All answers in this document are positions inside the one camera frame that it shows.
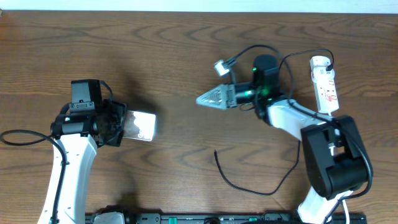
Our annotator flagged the gold Samsung Galaxy smartphone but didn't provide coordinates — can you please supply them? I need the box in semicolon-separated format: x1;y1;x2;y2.
123;110;156;142

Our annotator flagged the black USB charging cable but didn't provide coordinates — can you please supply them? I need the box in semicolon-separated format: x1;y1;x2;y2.
213;49;335;197

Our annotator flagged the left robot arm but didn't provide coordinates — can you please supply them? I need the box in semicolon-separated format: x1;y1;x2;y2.
39;100;128;223

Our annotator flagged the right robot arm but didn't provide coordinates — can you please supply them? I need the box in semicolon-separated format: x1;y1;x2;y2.
196;55;374;223

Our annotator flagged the white USB charger plug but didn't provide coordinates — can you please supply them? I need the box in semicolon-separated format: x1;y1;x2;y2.
310;55;331;70

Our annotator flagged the white power strip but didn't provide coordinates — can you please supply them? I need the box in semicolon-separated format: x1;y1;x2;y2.
311;66;339;114

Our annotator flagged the black right camera cable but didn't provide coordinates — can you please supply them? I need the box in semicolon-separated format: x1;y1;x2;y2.
225;44;374;224

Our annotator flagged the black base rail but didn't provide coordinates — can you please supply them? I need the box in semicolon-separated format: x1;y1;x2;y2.
85;212;367;224

